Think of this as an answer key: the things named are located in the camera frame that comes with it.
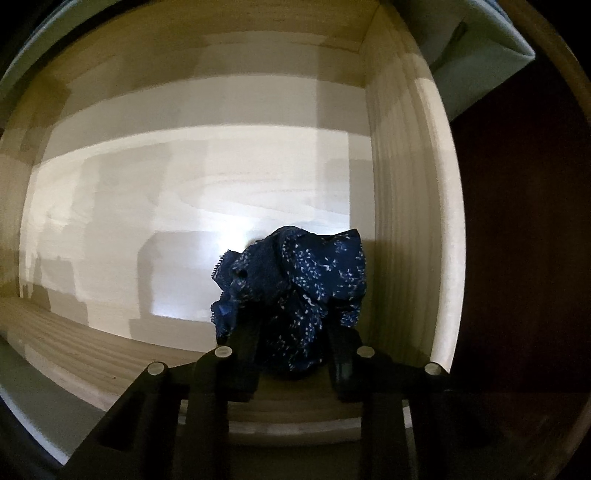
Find navy floral underwear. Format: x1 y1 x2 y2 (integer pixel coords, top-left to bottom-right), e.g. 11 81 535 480
211 226 367 377

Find grey wooden drawer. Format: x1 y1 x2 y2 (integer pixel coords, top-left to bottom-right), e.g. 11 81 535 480
1 1 466 463

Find grey nightstand cabinet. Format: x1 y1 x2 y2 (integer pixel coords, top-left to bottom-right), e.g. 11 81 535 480
401 0 536 120

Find wooden chair frame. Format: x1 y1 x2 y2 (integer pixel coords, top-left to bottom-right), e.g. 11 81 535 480
498 0 591 153

